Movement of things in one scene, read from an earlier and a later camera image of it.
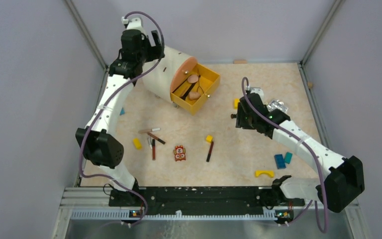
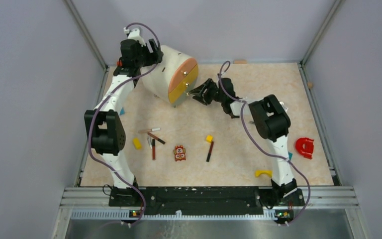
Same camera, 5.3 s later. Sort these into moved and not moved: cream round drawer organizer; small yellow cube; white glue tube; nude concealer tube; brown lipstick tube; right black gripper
Moved: right black gripper; cream round drawer organizer
Not moved: white glue tube; small yellow cube; brown lipstick tube; nude concealer tube
